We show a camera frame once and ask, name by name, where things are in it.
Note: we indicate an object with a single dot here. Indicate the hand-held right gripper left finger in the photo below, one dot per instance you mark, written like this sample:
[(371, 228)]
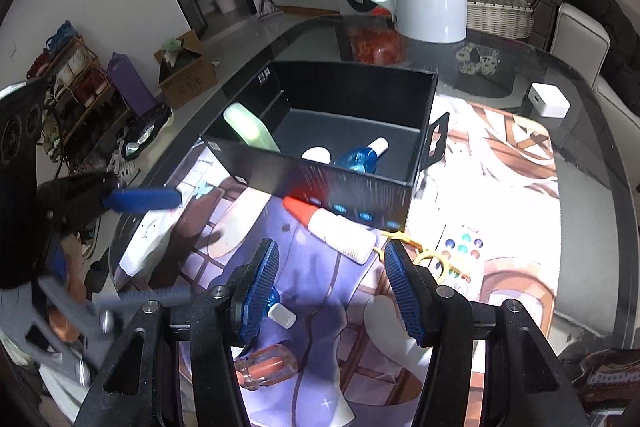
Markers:
[(257, 292)]

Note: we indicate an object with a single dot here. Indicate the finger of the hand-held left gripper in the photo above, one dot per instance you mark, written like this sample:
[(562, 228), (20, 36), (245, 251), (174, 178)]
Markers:
[(145, 200), (150, 296)]

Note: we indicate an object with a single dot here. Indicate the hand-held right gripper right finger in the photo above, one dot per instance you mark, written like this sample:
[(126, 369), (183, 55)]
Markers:
[(404, 297)]

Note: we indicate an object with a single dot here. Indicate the blue bottle white cap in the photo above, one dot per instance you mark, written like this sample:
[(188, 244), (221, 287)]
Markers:
[(360, 157), (280, 311)]

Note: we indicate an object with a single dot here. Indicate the yellow plastic tool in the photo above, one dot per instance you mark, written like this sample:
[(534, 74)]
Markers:
[(432, 252)]

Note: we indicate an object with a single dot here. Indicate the white remote control coloured buttons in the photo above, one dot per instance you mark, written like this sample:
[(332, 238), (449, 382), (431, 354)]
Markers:
[(462, 252)]

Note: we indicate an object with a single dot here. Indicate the white glue bottle red cap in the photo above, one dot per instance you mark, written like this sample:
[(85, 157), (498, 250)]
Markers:
[(332, 232)]

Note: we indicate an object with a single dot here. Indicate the black cardboard box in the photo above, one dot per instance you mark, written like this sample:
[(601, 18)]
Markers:
[(345, 127)]

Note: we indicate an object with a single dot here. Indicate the round floor fan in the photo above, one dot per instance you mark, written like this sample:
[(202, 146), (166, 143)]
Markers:
[(145, 132)]

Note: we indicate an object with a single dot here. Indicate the shoe rack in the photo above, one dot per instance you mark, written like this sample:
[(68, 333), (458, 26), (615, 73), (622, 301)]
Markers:
[(80, 87)]

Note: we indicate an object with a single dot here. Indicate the purple bag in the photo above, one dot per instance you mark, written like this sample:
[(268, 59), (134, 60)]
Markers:
[(130, 84)]

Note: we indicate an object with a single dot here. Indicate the open cardboard box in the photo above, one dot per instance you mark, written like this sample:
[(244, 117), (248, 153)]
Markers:
[(187, 72)]

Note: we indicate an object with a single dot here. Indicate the printed desk mat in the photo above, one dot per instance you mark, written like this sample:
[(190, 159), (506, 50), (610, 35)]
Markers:
[(500, 187)]

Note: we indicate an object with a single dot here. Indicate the white round lid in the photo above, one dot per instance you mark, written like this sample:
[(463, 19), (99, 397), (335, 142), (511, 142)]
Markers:
[(316, 155)]

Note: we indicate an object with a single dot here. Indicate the white waste bin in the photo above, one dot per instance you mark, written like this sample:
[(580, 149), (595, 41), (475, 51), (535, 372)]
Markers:
[(226, 1)]

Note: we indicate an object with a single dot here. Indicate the dark snack packet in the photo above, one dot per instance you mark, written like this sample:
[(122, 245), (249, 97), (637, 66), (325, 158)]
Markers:
[(610, 377)]

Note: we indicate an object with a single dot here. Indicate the white charger block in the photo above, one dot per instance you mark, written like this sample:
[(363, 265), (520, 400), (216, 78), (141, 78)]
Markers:
[(547, 101)]

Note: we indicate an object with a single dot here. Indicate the patterned coaster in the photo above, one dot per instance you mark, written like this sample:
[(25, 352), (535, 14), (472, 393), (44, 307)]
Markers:
[(475, 58)]

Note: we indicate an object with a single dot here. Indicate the white wicker basket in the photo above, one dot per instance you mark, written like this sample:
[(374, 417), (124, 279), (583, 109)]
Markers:
[(500, 14)]

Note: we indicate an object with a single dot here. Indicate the white sofa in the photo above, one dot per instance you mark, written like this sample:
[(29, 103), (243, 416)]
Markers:
[(580, 42)]

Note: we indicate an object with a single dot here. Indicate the black jacket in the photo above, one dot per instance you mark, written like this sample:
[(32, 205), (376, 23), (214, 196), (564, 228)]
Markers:
[(590, 2)]

